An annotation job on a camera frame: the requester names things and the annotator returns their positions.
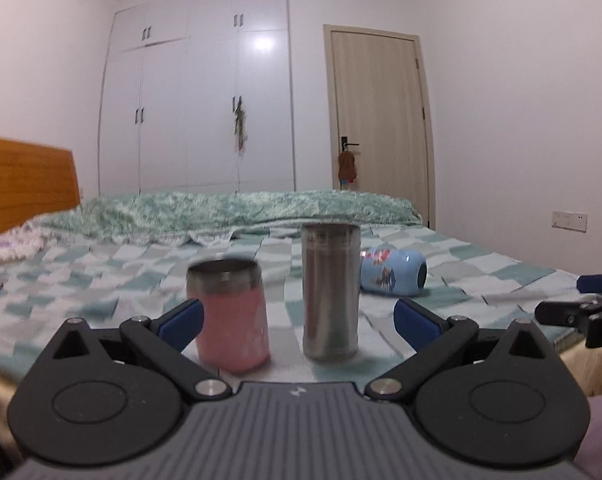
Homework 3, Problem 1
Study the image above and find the light wooden door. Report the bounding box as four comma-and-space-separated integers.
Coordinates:
323, 24, 437, 231

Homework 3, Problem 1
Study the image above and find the wooden headboard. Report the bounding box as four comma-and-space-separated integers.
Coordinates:
0, 135, 82, 237

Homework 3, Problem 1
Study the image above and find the green floral duvet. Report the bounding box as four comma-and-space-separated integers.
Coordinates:
28, 190, 422, 247

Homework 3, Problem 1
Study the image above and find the hanging dried plant ornament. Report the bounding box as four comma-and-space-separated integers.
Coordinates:
233, 96, 247, 153

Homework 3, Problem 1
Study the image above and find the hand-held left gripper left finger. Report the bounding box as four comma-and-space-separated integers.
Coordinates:
51, 298, 233, 404

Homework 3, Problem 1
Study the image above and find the person's leg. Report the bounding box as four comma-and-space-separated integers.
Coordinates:
572, 394, 602, 480

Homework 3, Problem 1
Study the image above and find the pink cup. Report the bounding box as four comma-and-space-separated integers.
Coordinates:
186, 258, 272, 374

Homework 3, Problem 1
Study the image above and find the wooden bed frame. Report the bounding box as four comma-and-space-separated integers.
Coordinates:
551, 337, 602, 397

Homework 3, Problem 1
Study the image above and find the stainless steel cup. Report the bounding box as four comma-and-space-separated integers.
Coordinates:
300, 222, 362, 362

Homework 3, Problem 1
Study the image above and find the white wardrobe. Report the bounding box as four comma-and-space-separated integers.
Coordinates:
98, 0, 297, 197

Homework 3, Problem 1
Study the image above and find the blue printed cup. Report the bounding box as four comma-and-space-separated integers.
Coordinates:
359, 246, 428, 295

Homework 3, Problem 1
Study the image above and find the checkered bed sheet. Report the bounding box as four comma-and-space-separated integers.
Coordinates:
0, 222, 582, 386

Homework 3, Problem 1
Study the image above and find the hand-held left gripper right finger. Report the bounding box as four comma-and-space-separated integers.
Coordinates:
365, 297, 552, 404

